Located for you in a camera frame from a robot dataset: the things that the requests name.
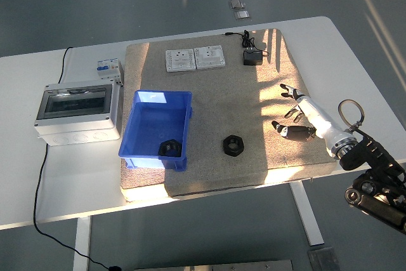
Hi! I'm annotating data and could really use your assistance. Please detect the grey metal foot plate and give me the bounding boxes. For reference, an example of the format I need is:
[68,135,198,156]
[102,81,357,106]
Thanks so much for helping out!
[306,246,341,271]

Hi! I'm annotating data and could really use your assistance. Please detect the black power adapter with cord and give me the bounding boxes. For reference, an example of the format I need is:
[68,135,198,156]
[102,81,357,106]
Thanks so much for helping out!
[224,29,270,67]

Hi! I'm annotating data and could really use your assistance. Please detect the white electrical enclosure box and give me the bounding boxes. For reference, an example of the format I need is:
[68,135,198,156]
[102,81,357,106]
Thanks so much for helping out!
[34,80,123,148]

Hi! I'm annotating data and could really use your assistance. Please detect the long black cable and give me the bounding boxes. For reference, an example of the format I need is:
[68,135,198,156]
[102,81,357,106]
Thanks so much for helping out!
[32,46,122,271]

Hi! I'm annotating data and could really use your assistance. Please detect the blue plastic bin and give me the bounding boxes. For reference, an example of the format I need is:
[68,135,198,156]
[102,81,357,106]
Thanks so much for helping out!
[118,89,193,172]

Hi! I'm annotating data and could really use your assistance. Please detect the white table leg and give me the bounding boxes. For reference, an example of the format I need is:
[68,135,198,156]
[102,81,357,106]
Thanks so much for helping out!
[289,180,325,248]
[72,216,93,271]

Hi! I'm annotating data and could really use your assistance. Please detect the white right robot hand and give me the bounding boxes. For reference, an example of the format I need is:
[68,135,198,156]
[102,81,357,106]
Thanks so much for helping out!
[272,83,349,150]

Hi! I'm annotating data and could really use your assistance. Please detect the grey-brown mat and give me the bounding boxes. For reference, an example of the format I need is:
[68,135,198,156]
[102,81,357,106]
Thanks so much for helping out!
[120,28,337,204]

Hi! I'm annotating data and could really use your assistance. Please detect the white wall socket panel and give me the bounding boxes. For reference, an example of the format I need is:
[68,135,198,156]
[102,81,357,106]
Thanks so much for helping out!
[165,48,196,73]
[193,45,227,70]

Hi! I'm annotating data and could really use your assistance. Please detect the white circuit breaker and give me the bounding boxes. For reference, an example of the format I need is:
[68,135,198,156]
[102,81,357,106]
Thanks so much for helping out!
[96,57,124,87]

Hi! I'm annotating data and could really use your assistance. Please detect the black hexagonal plastic nut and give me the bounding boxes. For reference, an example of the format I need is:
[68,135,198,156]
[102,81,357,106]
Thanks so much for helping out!
[158,138,183,158]
[222,135,246,157]

